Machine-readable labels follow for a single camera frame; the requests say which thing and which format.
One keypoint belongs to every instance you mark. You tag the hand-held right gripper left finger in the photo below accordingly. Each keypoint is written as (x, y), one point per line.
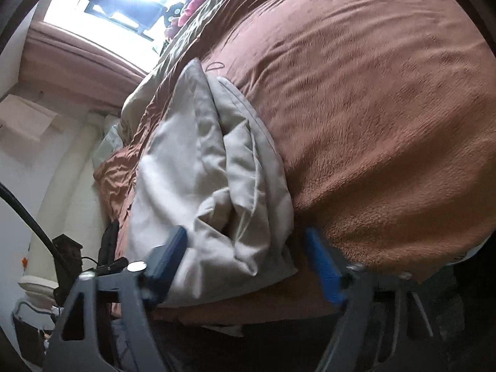
(168, 257)

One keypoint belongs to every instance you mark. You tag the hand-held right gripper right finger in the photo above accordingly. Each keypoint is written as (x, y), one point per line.
(323, 267)

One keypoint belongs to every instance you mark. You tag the beige pants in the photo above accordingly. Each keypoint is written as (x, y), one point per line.
(201, 186)

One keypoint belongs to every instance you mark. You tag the dark wooden box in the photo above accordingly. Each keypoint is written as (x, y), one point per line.
(68, 254)

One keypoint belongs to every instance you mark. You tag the brown fleece blanket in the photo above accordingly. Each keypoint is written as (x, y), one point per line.
(368, 124)

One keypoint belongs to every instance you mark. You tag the beige cardboard piece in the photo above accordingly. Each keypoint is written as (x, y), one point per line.
(23, 118)

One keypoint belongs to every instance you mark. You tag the olive grey duvet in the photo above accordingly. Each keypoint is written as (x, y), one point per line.
(186, 42)

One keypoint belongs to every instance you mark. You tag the pink curtain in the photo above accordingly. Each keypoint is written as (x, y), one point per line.
(77, 62)

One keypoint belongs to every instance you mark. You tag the black plush toy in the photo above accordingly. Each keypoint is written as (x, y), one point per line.
(174, 13)

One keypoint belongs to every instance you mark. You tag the pink cloth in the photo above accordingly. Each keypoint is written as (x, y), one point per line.
(193, 6)

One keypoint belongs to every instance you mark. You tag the bright window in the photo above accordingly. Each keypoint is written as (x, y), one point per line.
(116, 4)

